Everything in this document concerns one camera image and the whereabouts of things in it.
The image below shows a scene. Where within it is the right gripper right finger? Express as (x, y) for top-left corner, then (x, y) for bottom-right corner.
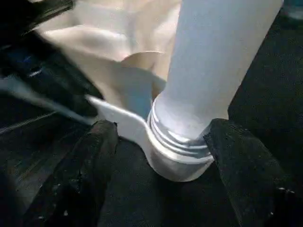
(203, 118), (303, 227)

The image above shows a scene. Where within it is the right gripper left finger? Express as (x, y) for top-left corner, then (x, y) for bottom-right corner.
(23, 119), (118, 227)

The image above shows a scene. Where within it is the black work mat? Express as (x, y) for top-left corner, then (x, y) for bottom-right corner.
(0, 0), (303, 227)

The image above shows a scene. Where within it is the white plastic table top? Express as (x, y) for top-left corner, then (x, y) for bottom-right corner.
(0, 0), (216, 183)

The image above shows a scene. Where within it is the white plastic table leg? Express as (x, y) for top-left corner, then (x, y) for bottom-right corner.
(147, 0), (285, 165)

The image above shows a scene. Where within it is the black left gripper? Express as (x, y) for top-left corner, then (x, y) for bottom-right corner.
(0, 0), (105, 117)

